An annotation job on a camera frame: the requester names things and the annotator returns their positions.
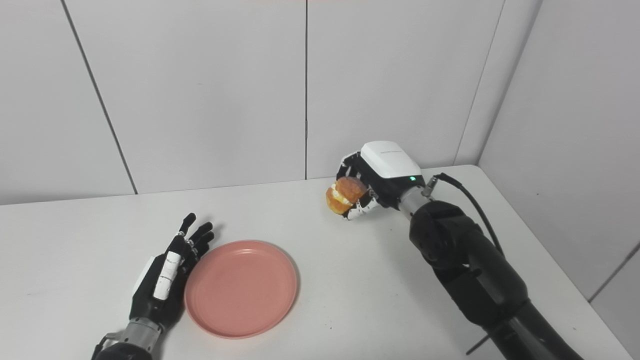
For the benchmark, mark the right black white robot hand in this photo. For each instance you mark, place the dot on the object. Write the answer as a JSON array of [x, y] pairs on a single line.
[[382, 177]]

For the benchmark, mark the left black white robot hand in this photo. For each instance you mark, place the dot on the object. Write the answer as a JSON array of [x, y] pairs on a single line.
[[165, 280]]

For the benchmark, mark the cream puff pastry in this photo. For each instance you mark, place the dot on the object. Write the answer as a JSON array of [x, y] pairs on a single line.
[[345, 195]]

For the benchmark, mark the pink round plate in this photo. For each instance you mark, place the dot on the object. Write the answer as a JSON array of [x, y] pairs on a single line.
[[241, 289]]

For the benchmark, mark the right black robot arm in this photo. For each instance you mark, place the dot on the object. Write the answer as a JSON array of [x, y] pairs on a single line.
[[480, 270]]

